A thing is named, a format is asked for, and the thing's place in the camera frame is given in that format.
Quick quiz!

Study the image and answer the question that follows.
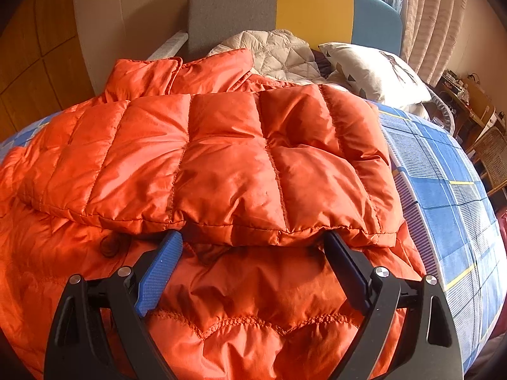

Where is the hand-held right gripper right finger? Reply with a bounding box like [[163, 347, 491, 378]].
[[323, 230, 464, 380]]

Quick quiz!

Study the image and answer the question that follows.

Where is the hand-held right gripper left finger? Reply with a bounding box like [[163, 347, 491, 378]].
[[43, 230, 183, 380]]

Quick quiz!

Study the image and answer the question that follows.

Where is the orange puffer jacket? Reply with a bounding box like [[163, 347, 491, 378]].
[[0, 47, 426, 380]]

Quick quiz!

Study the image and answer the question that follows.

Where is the blue plaid bed sheet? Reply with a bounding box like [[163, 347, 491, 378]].
[[0, 101, 505, 380]]

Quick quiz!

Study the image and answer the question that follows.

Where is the wicker chair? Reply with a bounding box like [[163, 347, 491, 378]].
[[466, 126, 507, 196]]

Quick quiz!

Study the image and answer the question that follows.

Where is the white printed pillow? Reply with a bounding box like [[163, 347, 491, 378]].
[[319, 41, 432, 107]]

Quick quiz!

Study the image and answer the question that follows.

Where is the wooden desk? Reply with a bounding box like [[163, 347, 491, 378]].
[[435, 69, 500, 145]]

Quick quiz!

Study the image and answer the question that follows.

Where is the dark purple cloth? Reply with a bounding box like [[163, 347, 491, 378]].
[[312, 49, 330, 77]]

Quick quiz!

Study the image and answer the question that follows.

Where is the beige quilted blanket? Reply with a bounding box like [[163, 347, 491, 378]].
[[206, 29, 323, 84]]

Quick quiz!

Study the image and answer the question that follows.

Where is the wooden panel wardrobe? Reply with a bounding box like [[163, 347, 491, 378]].
[[0, 0, 93, 143]]

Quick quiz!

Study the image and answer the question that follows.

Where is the grey yellow blue headboard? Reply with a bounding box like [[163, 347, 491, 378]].
[[187, 0, 405, 62]]

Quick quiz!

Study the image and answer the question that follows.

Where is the beige striped curtain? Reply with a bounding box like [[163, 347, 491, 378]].
[[386, 0, 469, 84]]

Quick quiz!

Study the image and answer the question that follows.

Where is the white bed rail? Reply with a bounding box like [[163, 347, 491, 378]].
[[146, 31, 188, 62]]

